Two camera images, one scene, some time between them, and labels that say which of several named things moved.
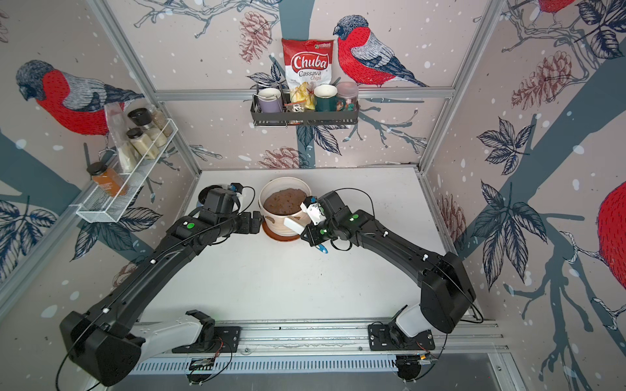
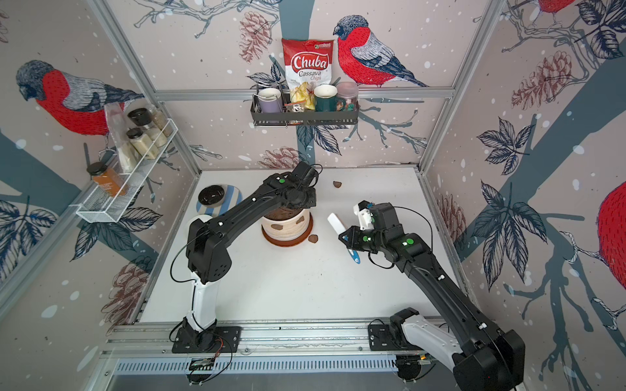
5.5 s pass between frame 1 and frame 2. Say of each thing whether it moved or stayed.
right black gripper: moved
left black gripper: moved
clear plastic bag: stayed
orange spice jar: stayed
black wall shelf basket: stayed
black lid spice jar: stayed
